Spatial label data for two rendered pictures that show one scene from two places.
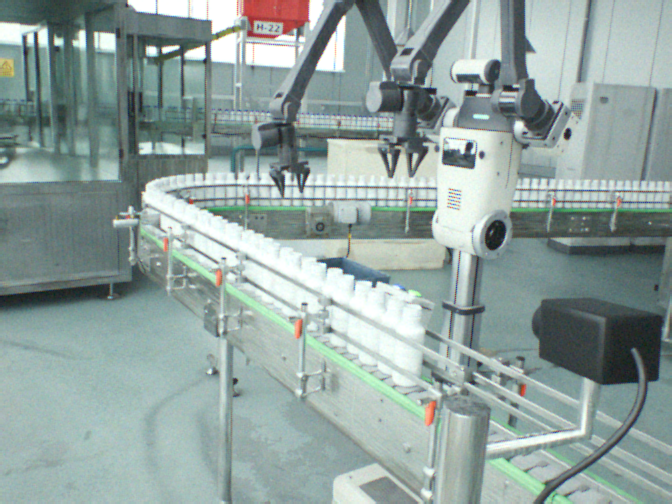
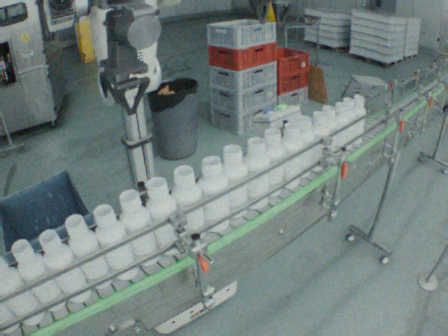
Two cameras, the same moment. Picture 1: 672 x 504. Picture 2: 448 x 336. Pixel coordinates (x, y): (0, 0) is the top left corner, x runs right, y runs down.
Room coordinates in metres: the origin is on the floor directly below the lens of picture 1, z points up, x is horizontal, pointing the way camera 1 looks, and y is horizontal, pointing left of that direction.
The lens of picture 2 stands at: (1.72, 0.73, 1.51)
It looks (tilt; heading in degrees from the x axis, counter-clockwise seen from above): 33 degrees down; 267
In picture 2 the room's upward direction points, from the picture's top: 2 degrees counter-clockwise
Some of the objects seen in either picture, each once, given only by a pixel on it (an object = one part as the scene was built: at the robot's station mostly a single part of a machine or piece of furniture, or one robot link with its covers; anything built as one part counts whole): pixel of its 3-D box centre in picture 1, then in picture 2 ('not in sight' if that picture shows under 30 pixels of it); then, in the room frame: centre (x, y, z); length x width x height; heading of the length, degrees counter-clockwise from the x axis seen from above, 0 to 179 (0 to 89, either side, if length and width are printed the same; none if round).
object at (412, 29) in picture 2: not in sight; (397, 34); (-3.61, -6.72, 0.59); 1.25 x 1.03 x 1.17; 35
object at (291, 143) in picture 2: (317, 296); (290, 155); (1.52, 0.04, 1.08); 0.06 x 0.06 x 0.17
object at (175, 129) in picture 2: not in sight; (174, 118); (1.98, -1.95, 0.32); 0.45 x 0.45 x 0.64
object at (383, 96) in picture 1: (394, 86); not in sight; (1.50, -0.11, 1.60); 0.12 x 0.09 x 0.12; 125
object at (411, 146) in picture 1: (408, 158); (266, 9); (1.54, -0.16, 1.44); 0.07 x 0.07 x 0.09; 34
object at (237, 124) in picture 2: not in sight; (244, 111); (1.29, -2.47, 0.11); 0.61 x 0.41 x 0.22; 40
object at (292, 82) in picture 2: not in sight; (281, 78); (0.77, -2.95, 0.33); 0.61 x 0.41 x 0.22; 37
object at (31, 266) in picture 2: (216, 241); (38, 276); (2.06, 0.40, 1.08); 0.06 x 0.06 x 0.17
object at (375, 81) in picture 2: not in sight; (364, 91); (-0.39, -2.88, 0.21); 0.61 x 0.47 x 0.41; 87
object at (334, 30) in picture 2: not in sight; (332, 28); (-1.65, -6.95, 0.50); 1.23 x 1.05 x 1.00; 33
